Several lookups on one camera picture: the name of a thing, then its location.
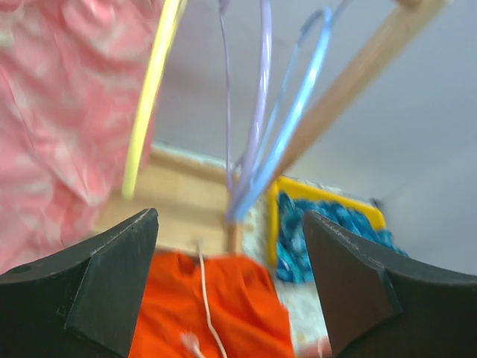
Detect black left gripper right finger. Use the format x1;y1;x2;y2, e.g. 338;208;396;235
303;211;476;357

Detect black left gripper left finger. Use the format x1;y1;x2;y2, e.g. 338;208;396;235
1;209;159;357

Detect orange shorts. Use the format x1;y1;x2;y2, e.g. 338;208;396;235
130;253;295;357

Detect yellow hanger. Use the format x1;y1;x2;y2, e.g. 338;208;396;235
121;0;187;200

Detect blue patterned shorts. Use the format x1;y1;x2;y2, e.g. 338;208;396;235
276;192;407;283

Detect light blue hanger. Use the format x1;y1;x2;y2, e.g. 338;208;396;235
225;7;334;222

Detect lilac hanger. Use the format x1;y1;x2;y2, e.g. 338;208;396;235
219;1;272;217

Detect pink patterned shorts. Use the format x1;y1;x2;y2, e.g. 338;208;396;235
1;1;162;271

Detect yellow plastic bin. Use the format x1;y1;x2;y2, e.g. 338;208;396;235
267;176;386;268

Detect wooden clothes rack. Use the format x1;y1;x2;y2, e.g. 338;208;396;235
93;1;448;255

